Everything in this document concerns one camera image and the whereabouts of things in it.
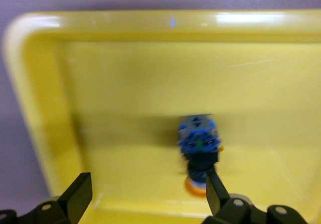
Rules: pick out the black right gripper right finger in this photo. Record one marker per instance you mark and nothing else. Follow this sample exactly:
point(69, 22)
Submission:
point(218, 199)

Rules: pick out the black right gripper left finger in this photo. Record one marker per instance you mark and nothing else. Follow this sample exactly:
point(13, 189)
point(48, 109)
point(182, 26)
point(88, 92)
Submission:
point(75, 199)

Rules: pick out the yellow push button blue base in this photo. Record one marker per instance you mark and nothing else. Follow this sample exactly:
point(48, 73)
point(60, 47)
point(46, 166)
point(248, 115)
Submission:
point(198, 138)

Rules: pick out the yellow plastic tray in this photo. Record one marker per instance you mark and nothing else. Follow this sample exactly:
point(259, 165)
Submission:
point(125, 83)

